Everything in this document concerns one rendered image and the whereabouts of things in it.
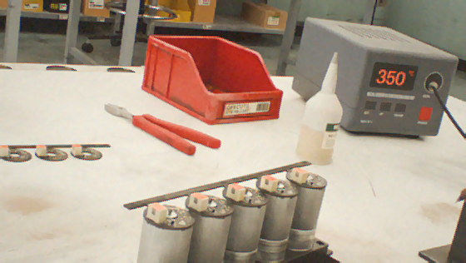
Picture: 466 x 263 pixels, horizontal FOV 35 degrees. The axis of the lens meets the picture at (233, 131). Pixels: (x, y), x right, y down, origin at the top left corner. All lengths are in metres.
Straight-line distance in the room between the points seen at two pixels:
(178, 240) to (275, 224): 0.08
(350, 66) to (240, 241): 0.40
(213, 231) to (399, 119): 0.45
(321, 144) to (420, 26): 5.81
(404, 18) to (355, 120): 5.83
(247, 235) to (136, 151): 0.24
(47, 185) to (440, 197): 0.33
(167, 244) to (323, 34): 0.52
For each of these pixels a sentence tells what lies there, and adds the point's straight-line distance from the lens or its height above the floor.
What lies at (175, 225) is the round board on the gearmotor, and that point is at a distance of 0.34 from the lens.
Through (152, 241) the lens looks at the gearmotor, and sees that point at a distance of 0.35.
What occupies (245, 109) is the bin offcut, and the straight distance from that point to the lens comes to 0.73.
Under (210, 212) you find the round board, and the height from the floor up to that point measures 0.81.
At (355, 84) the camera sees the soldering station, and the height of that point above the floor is 0.81.
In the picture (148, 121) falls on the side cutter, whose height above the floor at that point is 0.76.
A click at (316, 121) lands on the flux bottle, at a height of 0.79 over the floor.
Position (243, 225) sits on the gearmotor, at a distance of 0.39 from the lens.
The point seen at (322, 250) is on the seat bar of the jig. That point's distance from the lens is 0.45.
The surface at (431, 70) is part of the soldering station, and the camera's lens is 0.79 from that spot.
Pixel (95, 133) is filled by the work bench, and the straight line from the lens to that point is 0.64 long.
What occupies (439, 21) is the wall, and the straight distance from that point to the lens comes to 6.32.
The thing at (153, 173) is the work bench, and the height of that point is 0.75.
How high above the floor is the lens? 0.96
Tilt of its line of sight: 17 degrees down
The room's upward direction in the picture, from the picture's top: 11 degrees clockwise
